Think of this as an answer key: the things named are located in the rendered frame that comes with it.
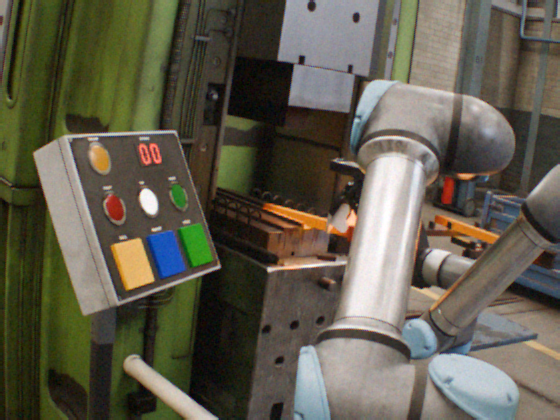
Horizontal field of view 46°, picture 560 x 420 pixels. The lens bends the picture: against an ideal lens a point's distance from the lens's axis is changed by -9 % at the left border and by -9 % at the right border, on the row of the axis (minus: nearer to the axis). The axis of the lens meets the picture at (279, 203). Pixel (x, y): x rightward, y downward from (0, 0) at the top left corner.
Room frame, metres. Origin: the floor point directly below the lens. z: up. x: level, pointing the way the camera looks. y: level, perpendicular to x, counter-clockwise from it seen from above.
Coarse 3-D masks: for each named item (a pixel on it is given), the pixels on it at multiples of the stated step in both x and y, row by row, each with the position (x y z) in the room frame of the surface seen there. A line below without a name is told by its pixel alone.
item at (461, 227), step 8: (440, 216) 2.00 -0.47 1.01; (440, 224) 1.99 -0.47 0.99; (456, 224) 1.93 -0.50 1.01; (464, 224) 1.92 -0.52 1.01; (464, 232) 1.90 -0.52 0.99; (472, 232) 1.88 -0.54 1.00; (480, 232) 1.85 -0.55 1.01; (488, 232) 1.85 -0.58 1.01; (488, 240) 1.82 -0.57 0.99; (544, 256) 1.66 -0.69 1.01; (552, 256) 1.64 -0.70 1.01; (536, 264) 1.67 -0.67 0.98; (544, 264) 1.66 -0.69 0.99; (552, 264) 1.64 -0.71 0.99
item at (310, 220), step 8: (272, 208) 1.76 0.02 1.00; (280, 208) 1.74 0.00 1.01; (288, 208) 1.76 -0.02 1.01; (288, 216) 1.71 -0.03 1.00; (296, 216) 1.69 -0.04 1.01; (304, 216) 1.67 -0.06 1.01; (312, 216) 1.67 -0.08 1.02; (312, 224) 1.65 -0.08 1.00; (320, 224) 1.63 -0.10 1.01; (336, 232) 1.59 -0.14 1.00; (352, 232) 1.55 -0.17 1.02
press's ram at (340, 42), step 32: (256, 0) 1.64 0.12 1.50; (288, 0) 1.56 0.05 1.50; (320, 0) 1.63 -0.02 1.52; (352, 0) 1.70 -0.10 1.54; (256, 32) 1.63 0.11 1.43; (288, 32) 1.57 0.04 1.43; (320, 32) 1.64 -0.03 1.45; (352, 32) 1.71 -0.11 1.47; (320, 64) 1.65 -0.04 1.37; (352, 64) 1.72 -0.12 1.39
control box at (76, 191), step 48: (48, 144) 1.08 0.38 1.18; (96, 144) 1.12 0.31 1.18; (144, 144) 1.25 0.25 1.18; (48, 192) 1.07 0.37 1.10; (96, 192) 1.07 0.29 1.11; (192, 192) 1.33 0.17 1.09; (96, 240) 1.03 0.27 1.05; (144, 240) 1.14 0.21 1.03; (96, 288) 1.02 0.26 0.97; (144, 288) 1.08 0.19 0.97
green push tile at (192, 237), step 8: (192, 224) 1.28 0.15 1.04; (200, 224) 1.30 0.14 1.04; (184, 232) 1.24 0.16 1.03; (192, 232) 1.26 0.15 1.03; (200, 232) 1.29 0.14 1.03; (184, 240) 1.23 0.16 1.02; (192, 240) 1.25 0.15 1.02; (200, 240) 1.28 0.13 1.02; (184, 248) 1.23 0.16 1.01; (192, 248) 1.24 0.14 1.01; (200, 248) 1.27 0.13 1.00; (208, 248) 1.29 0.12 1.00; (192, 256) 1.23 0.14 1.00; (200, 256) 1.25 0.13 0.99; (208, 256) 1.28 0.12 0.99; (192, 264) 1.22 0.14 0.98; (200, 264) 1.25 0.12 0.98
